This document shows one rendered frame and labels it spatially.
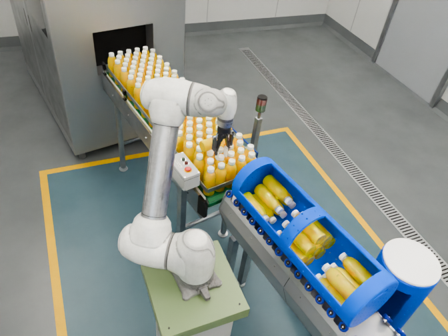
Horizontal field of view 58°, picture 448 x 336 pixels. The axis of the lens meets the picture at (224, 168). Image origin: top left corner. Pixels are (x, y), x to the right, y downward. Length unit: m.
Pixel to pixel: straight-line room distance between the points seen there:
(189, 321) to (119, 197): 2.05
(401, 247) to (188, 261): 1.12
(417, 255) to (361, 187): 1.92
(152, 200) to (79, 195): 2.10
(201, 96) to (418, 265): 1.34
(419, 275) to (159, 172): 1.31
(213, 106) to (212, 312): 0.83
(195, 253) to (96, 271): 1.66
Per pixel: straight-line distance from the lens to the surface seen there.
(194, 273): 1.65
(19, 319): 3.10
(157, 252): 1.64
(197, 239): 1.60
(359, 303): 1.77
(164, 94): 1.53
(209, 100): 1.48
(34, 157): 4.14
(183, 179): 2.18
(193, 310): 1.75
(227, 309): 1.76
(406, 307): 2.27
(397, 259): 2.18
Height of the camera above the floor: 2.60
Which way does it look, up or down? 42 degrees down
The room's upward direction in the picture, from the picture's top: 7 degrees clockwise
